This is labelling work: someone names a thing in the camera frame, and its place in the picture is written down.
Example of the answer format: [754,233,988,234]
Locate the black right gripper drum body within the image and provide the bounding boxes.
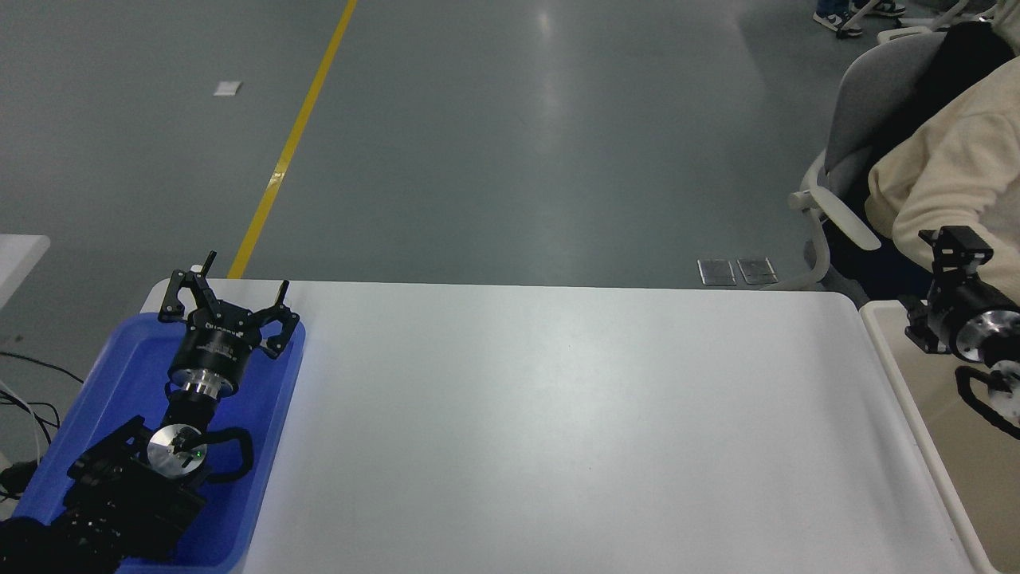
[924,279,1018,357]

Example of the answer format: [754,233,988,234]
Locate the blue plastic tray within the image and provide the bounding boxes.
[12,313,307,574]

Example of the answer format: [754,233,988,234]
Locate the white chair base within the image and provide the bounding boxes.
[877,0,1001,45]

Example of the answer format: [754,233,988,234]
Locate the large pale bin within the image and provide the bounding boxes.
[859,299,1020,574]

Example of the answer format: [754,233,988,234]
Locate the grey white office chair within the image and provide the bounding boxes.
[761,30,951,292]

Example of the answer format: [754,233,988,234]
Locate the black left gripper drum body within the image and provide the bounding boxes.
[167,313,264,383]

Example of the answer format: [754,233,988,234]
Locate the black cable plug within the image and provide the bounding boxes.
[0,458,39,501]

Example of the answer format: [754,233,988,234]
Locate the thin black cable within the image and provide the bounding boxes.
[0,351,84,385]

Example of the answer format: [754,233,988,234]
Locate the person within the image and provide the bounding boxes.
[821,20,1020,304]

